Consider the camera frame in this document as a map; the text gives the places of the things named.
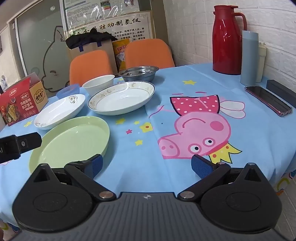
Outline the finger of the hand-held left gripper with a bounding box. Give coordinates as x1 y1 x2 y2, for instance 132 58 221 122
17 132 43 154

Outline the yellow snack bag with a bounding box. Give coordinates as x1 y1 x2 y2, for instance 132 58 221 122
112 39 130 73

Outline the smartphone in clear case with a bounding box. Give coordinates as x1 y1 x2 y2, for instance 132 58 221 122
245 85 293 117

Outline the glass door with cartoon outline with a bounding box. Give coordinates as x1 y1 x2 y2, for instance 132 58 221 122
14 0 70 93

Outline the white ribbed bowl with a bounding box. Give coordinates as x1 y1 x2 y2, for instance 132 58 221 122
82 74 115 96

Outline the large white plate patterned rim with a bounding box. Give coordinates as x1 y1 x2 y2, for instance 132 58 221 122
88 81 156 116

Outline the orange chair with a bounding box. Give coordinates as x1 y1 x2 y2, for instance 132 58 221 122
125 38 176 70
69 49 118 87

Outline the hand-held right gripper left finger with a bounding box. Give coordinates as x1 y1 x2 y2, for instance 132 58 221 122
31 153 117 202

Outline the blue cartoon pig tablecloth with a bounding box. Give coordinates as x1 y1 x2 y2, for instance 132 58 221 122
0 63 296 235

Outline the blue translucent plastic bowl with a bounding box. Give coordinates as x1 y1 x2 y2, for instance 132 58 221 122
56 84 80 99

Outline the grey blue tumbler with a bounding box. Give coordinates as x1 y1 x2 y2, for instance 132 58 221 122
240 30 259 86

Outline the red thermos jug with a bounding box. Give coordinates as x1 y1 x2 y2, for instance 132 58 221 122
212 5 248 75

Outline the framed wall poster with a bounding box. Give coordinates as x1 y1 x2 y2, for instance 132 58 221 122
65 10 154 43

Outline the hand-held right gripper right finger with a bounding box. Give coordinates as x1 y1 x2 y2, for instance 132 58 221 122
178 153 265 201

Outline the red cracker box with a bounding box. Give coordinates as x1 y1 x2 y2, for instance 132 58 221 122
0 72 49 127

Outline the cardboard box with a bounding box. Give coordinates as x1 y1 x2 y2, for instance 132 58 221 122
67 38 118 75

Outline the light green plate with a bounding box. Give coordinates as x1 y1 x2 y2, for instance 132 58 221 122
29 116 110 176

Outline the white oval plate floral print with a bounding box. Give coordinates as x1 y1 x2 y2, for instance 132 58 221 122
34 94 86 130

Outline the black rectangular case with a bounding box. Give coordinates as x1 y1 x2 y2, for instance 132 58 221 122
266 79 296 107

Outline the black cloth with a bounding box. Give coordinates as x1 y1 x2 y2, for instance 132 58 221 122
65 31 118 49

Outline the white bottle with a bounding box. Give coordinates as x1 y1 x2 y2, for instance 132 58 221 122
255 42 267 83

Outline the stainless steel bowl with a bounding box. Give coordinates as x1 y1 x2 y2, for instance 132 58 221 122
118 65 160 83

